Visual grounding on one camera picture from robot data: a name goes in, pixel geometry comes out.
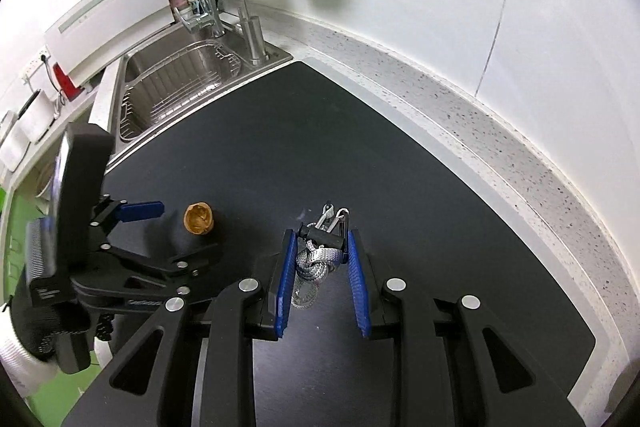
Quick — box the grey strap with carabiner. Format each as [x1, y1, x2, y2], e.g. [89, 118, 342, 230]
[290, 200, 352, 309]

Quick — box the black counter mat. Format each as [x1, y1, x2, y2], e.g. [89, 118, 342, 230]
[104, 63, 595, 426]

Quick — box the white rice cooker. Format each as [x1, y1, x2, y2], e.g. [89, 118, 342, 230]
[16, 89, 55, 143]

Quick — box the red kettle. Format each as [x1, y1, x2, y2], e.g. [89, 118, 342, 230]
[52, 63, 84, 102]

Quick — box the stainless steel sink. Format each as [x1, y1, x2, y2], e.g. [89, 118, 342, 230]
[108, 23, 293, 157]

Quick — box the wire sink basket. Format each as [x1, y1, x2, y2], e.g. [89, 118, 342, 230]
[119, 40, 243, 142]

